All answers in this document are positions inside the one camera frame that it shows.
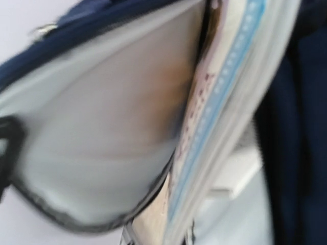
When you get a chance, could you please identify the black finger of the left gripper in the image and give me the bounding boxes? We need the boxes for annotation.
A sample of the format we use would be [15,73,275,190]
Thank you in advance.
[1,116,26,199]

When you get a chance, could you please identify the navy blue backpack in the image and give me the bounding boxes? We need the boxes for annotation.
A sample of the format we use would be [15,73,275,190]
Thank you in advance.
[1,1,326,244]

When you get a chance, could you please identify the pink magazine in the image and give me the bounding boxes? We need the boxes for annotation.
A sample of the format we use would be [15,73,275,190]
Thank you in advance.
[121,1,247,244]

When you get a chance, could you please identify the dog cover booklet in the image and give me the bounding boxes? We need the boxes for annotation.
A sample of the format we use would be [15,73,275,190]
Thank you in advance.
[162,1,300,244]

